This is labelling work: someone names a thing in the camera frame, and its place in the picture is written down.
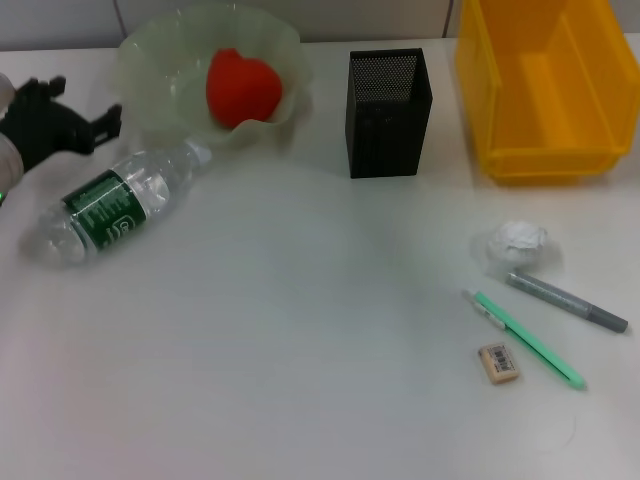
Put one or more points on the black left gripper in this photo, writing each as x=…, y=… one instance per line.
x=45, y=130

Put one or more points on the clear green-label water bottle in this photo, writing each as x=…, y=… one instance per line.
x=107, y=205

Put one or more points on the red-orange toy fruit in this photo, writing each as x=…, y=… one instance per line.
x=245, y=85

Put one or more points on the white paper ball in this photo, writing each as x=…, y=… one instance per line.
x=515, y=242

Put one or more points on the beige eraser with barcode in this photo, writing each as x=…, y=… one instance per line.
x=497, y=362

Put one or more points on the mint green pen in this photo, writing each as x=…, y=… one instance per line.
x=530, y=345

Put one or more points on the translucent green fruit plate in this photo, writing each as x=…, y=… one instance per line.
x=150, y=75

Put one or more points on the black mesh pen holder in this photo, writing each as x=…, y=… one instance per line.
x=385, y=135

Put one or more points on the grey marker pen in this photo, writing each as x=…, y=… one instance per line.
x=560, y=297

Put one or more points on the yellow plastic storage bin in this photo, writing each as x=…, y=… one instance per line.
x=550, y=167

